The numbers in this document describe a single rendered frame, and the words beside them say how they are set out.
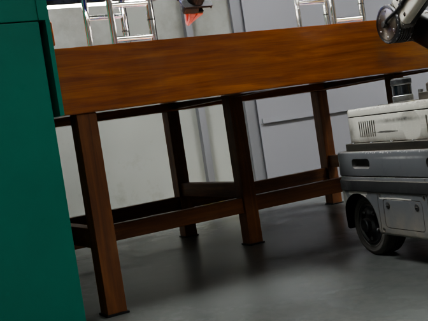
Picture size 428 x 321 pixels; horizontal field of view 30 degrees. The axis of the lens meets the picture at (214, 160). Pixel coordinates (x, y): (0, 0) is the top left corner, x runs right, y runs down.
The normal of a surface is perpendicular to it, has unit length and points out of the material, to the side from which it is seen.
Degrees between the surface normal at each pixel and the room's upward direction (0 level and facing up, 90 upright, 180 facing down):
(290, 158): 90
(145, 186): 90
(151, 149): 90
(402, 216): 90
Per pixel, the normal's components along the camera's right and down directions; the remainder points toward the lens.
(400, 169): -0.93, 0.15
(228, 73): 0.47, -0.03
